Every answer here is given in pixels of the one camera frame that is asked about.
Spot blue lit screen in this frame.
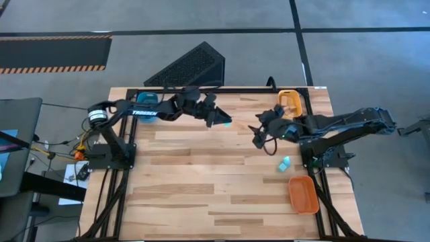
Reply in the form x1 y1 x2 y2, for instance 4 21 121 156
0 129 20 173

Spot white paper sheet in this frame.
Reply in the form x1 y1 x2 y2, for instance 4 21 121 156
58 160 91 206

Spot yellow plastic bin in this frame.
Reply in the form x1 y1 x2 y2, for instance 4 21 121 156
277 89 304 119

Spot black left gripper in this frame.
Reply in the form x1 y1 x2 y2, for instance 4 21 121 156
173 86 233 129

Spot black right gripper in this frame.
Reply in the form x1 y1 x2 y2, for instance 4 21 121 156
247 104 305 151

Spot black arched handle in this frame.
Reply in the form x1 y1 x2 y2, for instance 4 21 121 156
265 75 278 92

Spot blue plastic bin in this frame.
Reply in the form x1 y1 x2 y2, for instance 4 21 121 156
135 91 159 114

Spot black aluminium table frame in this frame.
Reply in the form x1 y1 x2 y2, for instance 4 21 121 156
79 86 362 242

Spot orange plastic bin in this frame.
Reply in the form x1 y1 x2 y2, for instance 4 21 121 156
288 175 320 216

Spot black desk bar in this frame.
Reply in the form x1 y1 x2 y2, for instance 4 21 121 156
19 171 87 203

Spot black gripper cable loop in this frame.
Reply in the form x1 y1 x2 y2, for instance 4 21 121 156
263 136 278 157

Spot orange and yellow cables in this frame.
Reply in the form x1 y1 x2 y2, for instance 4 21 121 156
32 129 89 163

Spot small black device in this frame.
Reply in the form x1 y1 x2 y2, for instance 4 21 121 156
75 163 90 182

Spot black hazard-striped floor mat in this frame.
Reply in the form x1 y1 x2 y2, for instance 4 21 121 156
0 34 113 75

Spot black perforated wedge stand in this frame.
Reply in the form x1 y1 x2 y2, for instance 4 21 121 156
143 40 226 88

